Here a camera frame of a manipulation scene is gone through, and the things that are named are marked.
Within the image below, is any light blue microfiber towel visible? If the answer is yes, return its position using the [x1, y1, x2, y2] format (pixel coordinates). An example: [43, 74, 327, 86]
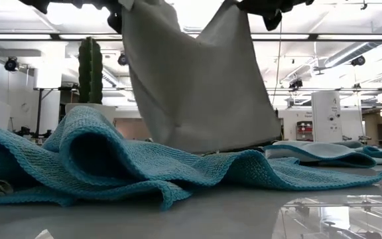
[264, 139, 382, 169]

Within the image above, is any grey microfiber towel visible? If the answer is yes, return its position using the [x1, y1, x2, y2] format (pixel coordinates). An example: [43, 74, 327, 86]
[121, 0, 282, 154]

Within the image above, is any white pillar cabinet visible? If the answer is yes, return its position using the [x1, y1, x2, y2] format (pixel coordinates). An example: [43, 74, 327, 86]
[311, 90, 344, 143]

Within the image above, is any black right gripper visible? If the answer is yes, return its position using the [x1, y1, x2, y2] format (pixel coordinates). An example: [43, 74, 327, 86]
[237, 0, 293, 32]

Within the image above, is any light wooden cabinet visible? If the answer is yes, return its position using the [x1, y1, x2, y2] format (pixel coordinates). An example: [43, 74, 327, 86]
[363, 108, 382, 147]

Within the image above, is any long LED light bar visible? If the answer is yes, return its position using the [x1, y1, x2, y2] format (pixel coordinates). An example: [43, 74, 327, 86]
[0, 32, 382, 42]

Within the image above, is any red storage shelf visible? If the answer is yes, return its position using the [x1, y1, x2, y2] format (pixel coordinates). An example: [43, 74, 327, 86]
[296, 120, 313, 141]

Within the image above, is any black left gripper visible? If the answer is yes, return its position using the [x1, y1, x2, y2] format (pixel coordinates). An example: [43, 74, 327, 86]
[78, 0, 124, 35]

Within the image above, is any brown partition panel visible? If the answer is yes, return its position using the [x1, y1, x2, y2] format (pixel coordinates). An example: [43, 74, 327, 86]
[113, 118, 152, 140]

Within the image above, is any black table stand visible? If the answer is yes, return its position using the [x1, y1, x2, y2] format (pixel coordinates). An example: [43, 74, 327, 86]
[33, 86, 79, 139]

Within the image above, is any teal microfiber towel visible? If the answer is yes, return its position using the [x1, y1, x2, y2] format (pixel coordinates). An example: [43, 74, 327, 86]
[0, 105, 382, 210]

